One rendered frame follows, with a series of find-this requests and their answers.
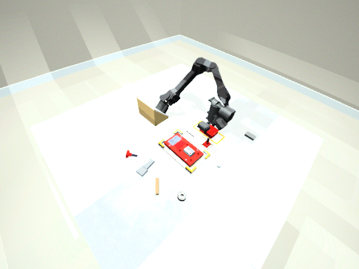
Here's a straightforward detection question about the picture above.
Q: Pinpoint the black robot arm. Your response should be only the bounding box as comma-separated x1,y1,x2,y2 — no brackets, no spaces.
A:
155,57,236,130

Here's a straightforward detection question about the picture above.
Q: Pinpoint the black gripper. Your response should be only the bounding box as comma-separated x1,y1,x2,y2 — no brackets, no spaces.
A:
197,110,219,134

